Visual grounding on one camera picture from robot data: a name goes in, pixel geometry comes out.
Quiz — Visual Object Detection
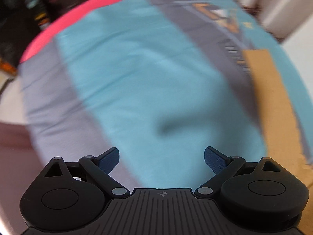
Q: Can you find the pink mattress edge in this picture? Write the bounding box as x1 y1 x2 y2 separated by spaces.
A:
20 0 122 63

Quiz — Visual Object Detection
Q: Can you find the blue grey patterned bedsheet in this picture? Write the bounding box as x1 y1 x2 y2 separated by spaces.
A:
19 0 312 189

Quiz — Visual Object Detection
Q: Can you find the mustard cable-knit cardigan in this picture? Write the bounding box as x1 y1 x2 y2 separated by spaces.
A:
242 49 313 235

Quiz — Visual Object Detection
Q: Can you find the pale patterned curtain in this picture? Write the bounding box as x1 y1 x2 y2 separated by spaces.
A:
235 0 312 42

